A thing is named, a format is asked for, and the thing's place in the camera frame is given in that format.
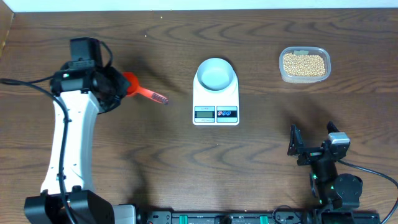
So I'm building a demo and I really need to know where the red plastic scoop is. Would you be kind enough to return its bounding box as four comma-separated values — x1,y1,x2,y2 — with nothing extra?
123,72,169,105

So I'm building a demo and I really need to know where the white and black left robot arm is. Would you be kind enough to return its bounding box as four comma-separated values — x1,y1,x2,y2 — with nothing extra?
24,63,137,223

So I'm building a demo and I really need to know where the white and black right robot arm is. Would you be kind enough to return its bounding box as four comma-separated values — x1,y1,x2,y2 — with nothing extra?
287,121,363,210

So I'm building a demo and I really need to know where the white digital kitchen scale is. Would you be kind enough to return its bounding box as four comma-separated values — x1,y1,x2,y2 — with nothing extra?
192,74,240,126

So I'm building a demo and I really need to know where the grey plastic bowl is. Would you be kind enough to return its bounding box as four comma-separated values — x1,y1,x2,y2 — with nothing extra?
197,58,236,91

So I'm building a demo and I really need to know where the clear plastic container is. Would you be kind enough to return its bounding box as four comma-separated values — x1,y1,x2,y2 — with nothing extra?
279,47,331,84

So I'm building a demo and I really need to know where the yellow soybeans pile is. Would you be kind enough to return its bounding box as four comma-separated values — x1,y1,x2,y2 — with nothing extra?
282,53,326,77

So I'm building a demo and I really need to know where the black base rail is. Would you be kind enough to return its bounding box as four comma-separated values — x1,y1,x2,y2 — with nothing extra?
136,210,381,224

